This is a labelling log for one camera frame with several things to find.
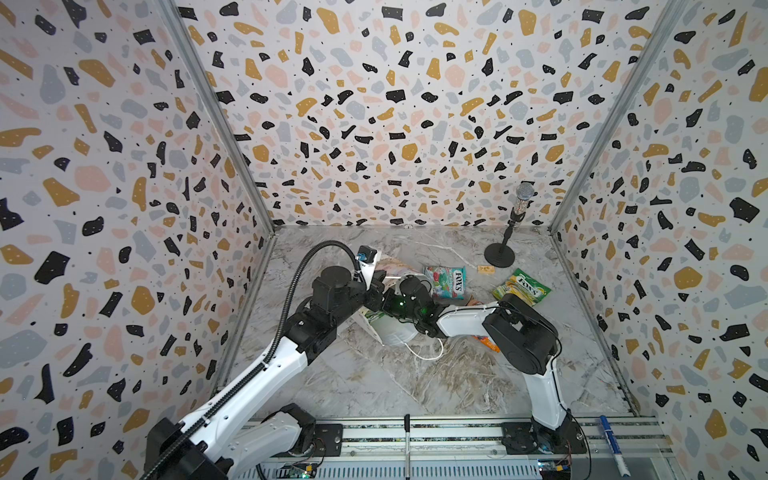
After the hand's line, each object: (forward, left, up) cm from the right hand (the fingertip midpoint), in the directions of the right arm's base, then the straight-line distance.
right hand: (362, 292), depth 88 cm
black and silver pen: (-36, -14, -12) cm, 40 cm away
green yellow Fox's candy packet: (+11, -53, -12) cm, 55 cm away
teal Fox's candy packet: (+11, -27, -10) cm, 31 cm away
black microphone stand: (+25, -48, -12) cm, 56 cm away
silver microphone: (+22, -46, +20) cm, 55 cm away
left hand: (-4, -7, +18) cm, 20 cm away
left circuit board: (-42, +12, -11) cm, 46 cm away
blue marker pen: (-36, -64, -12) cm, 75 cm away
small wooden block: (+19, -42, -13) cm, 48 cm away
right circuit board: (-41, -49, -13) cm, 65 cm away
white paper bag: (-9, -8, -6) cm, 13 cm away
